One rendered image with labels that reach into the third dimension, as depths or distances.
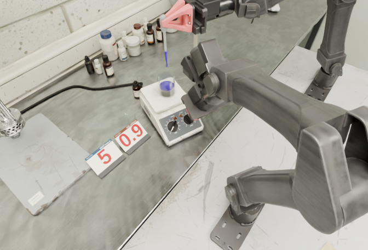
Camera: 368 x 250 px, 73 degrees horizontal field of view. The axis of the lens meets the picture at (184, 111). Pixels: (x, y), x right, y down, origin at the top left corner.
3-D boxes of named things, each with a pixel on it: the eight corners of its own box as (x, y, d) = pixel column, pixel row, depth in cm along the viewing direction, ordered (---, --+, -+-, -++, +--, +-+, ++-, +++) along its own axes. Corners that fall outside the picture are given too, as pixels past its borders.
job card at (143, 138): (150, 136, 78) (149, 128, 75) (128, 155, 74) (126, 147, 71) (137, 126, 81) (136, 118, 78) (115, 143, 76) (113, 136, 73)
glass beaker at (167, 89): (167, 85, 82) (166, 66, 75) (179, 93, 79) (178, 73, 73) (153, 95, 79) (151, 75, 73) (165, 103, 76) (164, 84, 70)
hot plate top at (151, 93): (190, 100, 78) (190, 97, 77) (155, 114, 74) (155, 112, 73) (172, 78, 85) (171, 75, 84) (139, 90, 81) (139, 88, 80)
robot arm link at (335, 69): (334, 64, 80) (351, 63, 81) (321, 49, 86) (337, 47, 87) (326, 80, 85) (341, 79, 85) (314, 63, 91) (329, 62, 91)
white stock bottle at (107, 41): (107, 63, 103) (99, 38, 94) (102, 55, 107) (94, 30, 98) (121, 58, 105) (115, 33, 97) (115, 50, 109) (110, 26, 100)
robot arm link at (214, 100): (194, 81, 57) (204, 69, 50) (216, 75, 59) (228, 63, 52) (205, 109, 56) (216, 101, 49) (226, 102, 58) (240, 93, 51)
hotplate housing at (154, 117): (203, 131, 80) (205, 115, 74) (167, 149, 75) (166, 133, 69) (170, 90, 92) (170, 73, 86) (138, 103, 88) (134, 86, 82)
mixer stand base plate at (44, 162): (98, 162, 72) (97, 160, 71) (34, 217, 62) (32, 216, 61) (41, 113, 85) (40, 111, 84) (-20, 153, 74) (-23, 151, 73)
